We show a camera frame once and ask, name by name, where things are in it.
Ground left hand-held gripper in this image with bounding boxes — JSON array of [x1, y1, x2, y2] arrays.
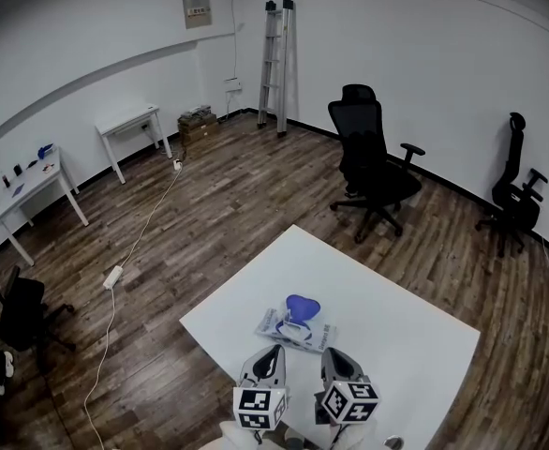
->
[[232, 344, 289, 434]]

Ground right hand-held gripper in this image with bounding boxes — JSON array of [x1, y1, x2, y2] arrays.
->
[[314, 347, 381, 426]]

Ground white and blue plastic package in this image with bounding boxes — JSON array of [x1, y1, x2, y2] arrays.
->
[[254, 292, 337, 353]]

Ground person's left forearm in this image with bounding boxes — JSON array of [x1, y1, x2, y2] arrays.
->
[[217, 419, 262, 450]]

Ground person's right forearm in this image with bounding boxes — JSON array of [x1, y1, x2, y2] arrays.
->
[[326, 417, 379, 450]]

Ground large white work table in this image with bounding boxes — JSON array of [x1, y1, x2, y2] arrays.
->
[[179, 224, 482, 450]]

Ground white power strip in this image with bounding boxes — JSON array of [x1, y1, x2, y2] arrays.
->
[[103, 264, 124, 291]]

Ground black office chair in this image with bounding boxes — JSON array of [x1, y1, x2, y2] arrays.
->
[[474, 112, 549, 258], [0, 262, 77, 369], [327, 83, 426, 245]]

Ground grey flat packets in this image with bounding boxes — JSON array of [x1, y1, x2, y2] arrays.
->
[[178, 104, 213, 119]]

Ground small white table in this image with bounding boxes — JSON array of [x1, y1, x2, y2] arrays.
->
[[95, 103, 173, 186]]

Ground long white side table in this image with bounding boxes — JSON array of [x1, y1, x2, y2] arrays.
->
[[0, 145, 91, 267]]

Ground grey aluminium ladder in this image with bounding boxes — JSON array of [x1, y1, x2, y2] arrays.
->
[[257, 0, 298, 138]]

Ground white power cable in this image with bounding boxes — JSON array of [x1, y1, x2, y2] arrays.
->
[[83, 288, 117, 450], [119, 169, 180, 270]]

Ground white wall conduit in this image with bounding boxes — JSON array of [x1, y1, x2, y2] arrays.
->
[[230, 0, 245, 82]]

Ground grey wall electrical panel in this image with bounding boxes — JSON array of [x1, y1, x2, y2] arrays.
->
[[182, 0, 212, 30]]

